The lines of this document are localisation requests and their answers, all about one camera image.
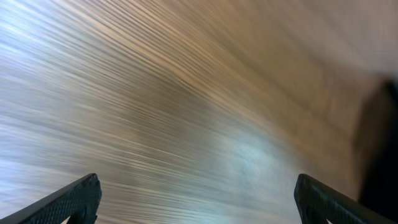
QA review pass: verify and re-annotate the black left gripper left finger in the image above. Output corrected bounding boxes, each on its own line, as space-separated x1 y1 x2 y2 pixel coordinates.
1 173 102 224

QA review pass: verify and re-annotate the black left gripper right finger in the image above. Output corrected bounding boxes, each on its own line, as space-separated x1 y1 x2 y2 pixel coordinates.
294 174 394 224

